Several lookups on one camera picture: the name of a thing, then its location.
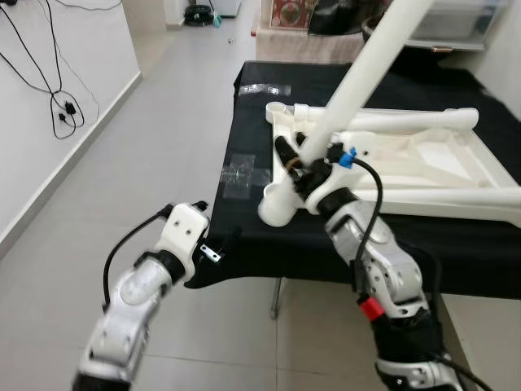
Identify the white plastic children table top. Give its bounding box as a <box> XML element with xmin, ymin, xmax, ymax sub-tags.
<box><xmin>265</xmin><ymin>101</ymin><xmax>521</xmax><ymax>227</ymax></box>

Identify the clear tape cross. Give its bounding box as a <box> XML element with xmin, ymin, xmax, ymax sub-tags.
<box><xmin>220</xmin><ymin>153</ymin><xmax>272</xmax><ymax>201</ymax></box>

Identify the clear tape strip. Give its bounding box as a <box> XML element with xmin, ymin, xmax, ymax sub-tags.
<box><xmin>239</xmin><ymin>82</ymin><xmax>292</xmax><ymax>97</ymax></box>

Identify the beige cloth covered shelf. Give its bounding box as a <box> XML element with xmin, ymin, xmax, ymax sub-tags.
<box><xmin>254</xmin><ymin>29</ymin><xmax>367</xmax><ymax>66</ymax></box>

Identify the black plastic bag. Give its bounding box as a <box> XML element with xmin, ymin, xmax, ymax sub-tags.
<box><xmin>308</xmin><ymin>0</ymin><xmax>383</xmax><ymax>37</ymax></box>

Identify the red printed cardboard box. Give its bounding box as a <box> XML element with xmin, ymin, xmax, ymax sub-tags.
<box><xmin>271</xmin><ymin>0</ymin><xmax>314</xmax><ymax>32</ymax></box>

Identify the black round robot vacuum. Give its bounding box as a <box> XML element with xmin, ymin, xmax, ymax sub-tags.
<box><xmin>183</xmin><ymin>4</ymin><xmax>214</xmax><ymax>27</ymax></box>

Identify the clear plastic storage bin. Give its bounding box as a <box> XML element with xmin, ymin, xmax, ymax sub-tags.
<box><xmin>411</xmin><ymin>0</ymin><xmax>510</xmax><ymax>46</ymax></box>

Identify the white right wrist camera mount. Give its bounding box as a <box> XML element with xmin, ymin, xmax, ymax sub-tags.
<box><xmin>303</xmin><ymin>160</ymin><xmax>365</xmax><ymax>214</ymax></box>

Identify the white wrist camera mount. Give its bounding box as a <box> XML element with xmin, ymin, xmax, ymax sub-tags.
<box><xmin>155</xmin><ymin>203</ymin><xmax>211</xmax><ymax>271</ymax></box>
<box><xmin>303</xmin><ymin>160</ymin><xmax>365</xmax><ymax>214</ymax></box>

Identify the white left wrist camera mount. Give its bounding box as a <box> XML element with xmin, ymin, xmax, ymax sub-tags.
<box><xmin>155</xmin><ymin>203</ymin><xmax>211</xmax><ymax>271</ymax></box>

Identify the black wall cable with charger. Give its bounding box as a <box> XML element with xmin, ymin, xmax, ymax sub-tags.
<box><xmin>0</xmin><ymin>0</ymin><xmax>103</xmax><ymax>141</ymax></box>

